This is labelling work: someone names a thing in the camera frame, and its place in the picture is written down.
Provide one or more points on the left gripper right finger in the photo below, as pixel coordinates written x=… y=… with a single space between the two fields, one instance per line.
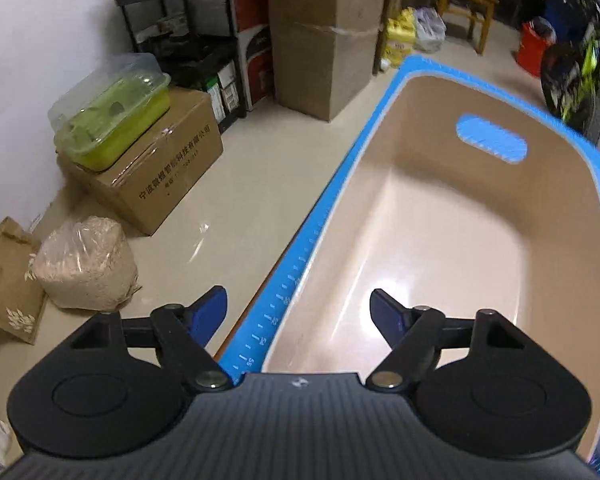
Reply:
x=480 y=384

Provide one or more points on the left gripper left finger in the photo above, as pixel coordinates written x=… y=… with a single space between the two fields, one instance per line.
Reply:
x=117 y=384

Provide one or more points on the plastic bag of wood shavings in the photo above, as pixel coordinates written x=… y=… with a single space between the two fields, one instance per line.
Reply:
x=86 y=265

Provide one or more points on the blue silicone table mat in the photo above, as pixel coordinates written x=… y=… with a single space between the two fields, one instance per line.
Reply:
x=300 y=264

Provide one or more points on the brown paper bag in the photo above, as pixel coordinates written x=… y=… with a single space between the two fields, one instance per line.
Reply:
x=21 y=297

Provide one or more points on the beige plastic storage bin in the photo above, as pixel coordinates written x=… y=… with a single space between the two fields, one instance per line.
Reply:
x=445 y=219

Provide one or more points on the cardboard box under green tray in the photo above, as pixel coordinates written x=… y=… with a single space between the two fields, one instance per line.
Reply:
x=156 y=172

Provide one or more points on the green tray with clear lid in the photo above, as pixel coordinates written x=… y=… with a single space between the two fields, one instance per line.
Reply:
x=98 y=119

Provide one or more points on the green black bicycle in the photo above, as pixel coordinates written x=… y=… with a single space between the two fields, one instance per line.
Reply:
x=570 y=82

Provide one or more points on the red bucket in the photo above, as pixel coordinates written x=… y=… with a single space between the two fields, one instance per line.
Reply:
x=536 y=36

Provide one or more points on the white plastic bag on floor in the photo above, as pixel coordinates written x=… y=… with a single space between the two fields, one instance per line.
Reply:
x=430 y=30

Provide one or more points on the yellow plastic jug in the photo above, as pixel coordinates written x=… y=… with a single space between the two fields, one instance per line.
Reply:
x=400 y=37

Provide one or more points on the black metal shelf rack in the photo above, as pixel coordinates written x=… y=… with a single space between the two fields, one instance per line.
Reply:
x=170 y=31

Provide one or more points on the wooden chair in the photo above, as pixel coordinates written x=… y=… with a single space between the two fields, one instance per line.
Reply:
x=478 y=12

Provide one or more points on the tall stacked cardboard boxes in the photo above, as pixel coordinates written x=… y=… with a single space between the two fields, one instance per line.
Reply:
x=323 y=52

